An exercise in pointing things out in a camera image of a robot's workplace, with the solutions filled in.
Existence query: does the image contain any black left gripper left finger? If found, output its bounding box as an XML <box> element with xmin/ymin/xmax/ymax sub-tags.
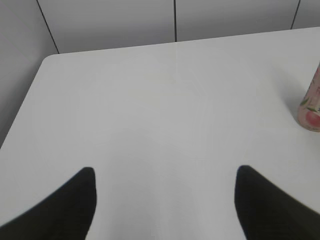
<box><xmin>0</xmin><ymin>167</ymin><xmax>97</xmax><ymax>240</ymax></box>

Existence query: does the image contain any pink peach tea bottle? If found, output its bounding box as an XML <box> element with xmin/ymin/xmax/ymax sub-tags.
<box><xmin>297</xmin><ymin>65</ymin><xmax>320</xmax><ymax>132</ymax></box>

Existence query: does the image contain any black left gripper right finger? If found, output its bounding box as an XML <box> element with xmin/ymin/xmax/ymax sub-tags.
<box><xmin>234</xmin><ymin>165</ymin><xmax>320</xmax><ymax>240</ymax></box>

